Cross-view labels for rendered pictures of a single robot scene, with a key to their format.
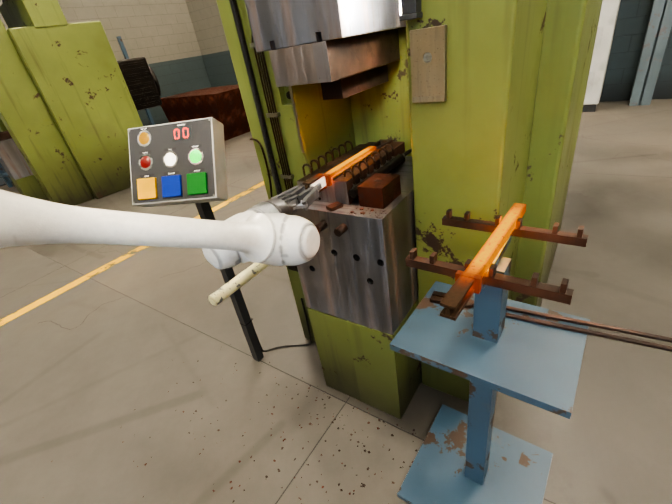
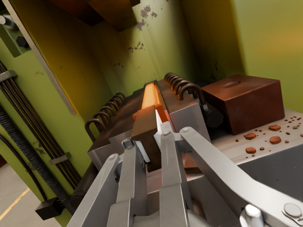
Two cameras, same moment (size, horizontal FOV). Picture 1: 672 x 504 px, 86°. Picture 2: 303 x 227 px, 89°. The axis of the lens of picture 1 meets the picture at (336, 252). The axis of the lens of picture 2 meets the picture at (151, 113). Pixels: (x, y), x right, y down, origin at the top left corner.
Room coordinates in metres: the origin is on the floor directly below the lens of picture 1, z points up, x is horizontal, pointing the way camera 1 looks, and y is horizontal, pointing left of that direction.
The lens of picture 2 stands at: (0.90, 0.11, 1.07)
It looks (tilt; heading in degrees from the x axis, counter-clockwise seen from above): 17 degrees down; 328
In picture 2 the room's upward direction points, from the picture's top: 23 degrees counter-clockwise
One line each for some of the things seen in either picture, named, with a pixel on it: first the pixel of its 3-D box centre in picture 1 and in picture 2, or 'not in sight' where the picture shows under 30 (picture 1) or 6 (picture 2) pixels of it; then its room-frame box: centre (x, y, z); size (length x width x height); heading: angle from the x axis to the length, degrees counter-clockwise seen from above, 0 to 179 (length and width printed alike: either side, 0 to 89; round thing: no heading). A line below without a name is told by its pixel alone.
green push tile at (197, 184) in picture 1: (197, 183); not in sight; (1.25, 0.43, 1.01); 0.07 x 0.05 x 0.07; 76
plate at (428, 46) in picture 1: (428, 66); not in sight; (1.01, -0.32, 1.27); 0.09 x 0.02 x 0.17; 51
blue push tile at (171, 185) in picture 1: (172, 186); not in sight; (1.27, 0.53, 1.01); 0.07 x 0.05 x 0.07; 76
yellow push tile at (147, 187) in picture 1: (147, 188); not in sight; (1.30, 0.63, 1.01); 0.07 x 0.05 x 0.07; 76
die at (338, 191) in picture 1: (354, 167); (148, 107); (1.27, -0.12, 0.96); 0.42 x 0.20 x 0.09; 141
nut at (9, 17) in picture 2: not in sight; (14, 31); (1.35, 0.07, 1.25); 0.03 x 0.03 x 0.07; 51
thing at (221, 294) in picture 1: (254, 269); not in sight; (1.26, 0.34, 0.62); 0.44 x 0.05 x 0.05; 141
